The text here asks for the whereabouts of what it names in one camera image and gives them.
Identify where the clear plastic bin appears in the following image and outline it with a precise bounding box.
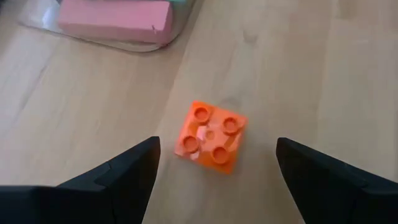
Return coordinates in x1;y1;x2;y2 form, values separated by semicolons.
18;0;197;54

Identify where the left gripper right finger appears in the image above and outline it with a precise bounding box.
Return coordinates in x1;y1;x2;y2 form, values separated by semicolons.
275;137;398;224

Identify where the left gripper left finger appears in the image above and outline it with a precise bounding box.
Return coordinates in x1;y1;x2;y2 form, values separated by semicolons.
0;136;161;224

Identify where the orange small square block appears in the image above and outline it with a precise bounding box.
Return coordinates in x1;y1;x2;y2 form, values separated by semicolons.
174;100;249;175

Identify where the pink long block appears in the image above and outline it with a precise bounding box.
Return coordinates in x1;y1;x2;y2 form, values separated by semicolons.
57;0;174;45

